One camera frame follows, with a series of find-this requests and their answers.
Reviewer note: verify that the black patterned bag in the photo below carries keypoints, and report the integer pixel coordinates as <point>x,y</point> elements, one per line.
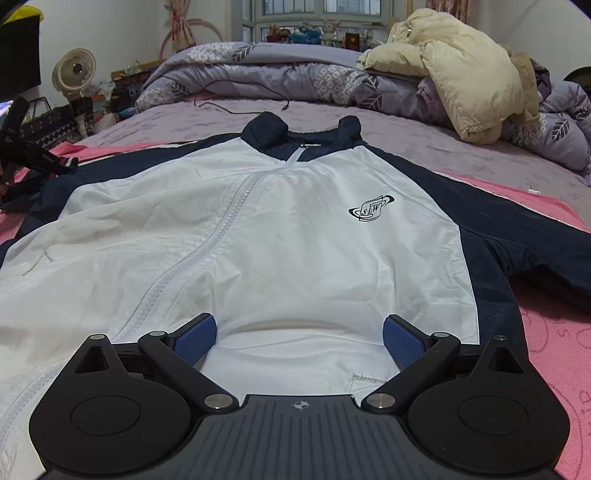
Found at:
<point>48,124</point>

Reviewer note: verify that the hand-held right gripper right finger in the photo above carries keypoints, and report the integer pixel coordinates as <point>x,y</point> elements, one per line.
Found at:
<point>400,340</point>

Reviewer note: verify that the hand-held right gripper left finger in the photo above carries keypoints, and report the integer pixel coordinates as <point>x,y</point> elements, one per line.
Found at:
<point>201,340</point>

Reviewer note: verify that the pink hula hoop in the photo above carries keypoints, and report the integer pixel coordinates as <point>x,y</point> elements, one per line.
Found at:
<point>171,34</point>

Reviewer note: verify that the yellow cloth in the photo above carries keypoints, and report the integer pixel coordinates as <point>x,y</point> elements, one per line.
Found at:
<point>25,9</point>

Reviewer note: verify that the cream down jacket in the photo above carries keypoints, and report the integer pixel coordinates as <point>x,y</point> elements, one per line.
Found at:
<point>466,69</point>

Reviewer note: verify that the purple bedsheet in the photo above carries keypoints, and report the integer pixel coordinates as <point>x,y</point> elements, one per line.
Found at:
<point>184,121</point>

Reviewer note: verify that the white plush rabbit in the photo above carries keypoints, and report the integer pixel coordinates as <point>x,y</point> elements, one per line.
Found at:
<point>331,26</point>

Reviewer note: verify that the purple leaf-print quilt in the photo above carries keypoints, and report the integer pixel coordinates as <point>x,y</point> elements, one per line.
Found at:
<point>295,69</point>

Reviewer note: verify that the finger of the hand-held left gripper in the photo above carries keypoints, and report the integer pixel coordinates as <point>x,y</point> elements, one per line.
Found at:
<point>48,161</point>

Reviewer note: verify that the brown plush toy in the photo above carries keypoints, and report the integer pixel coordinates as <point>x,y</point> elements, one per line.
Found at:
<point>274,32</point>

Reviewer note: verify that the blue plush toy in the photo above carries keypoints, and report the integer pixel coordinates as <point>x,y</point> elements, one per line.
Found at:
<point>307,33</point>

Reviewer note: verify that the tan garment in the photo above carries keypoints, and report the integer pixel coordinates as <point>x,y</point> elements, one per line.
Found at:
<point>531,78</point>

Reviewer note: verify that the black screen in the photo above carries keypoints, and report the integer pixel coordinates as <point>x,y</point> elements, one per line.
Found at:
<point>18,55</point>

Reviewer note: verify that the white and navy zip jacket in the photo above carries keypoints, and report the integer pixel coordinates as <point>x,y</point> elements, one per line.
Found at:
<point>286,240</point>

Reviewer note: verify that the white desk fan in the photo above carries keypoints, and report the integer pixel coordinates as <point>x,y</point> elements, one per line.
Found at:
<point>74,70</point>

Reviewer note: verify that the pink blanket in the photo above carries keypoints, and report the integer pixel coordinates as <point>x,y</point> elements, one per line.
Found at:
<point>556,350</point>

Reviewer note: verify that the brown box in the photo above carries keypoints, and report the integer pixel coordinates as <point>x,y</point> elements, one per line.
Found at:
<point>352,41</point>

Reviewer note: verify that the pink floral curtain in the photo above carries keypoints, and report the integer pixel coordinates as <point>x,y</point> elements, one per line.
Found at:
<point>181,23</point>

